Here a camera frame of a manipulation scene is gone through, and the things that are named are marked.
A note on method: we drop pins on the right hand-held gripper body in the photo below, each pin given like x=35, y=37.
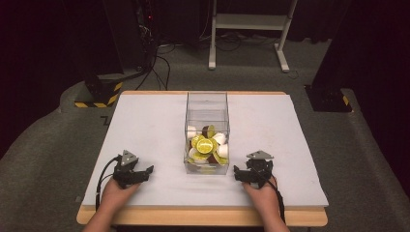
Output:
x=259, y=167

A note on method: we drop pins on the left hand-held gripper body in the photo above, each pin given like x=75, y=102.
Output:
x=126, y=169

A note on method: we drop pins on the person's left hand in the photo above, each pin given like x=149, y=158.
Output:
x=116, y=195

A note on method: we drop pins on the person's right hand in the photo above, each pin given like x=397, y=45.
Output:
x=263, y=199

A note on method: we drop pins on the white foam board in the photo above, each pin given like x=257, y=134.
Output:
x=154, y=129

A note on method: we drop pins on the wooden table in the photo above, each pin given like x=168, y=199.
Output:
x=199, y=216

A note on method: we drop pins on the clear plastic box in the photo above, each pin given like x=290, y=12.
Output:
x=207, y=106

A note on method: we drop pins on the black yellow striped stand base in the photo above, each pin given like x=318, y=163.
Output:
x=103, y=93

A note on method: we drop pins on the dark equipment rack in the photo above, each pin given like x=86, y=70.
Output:
x=141, y=29

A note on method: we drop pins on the white metal stand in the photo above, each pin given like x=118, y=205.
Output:
x=249, y=22

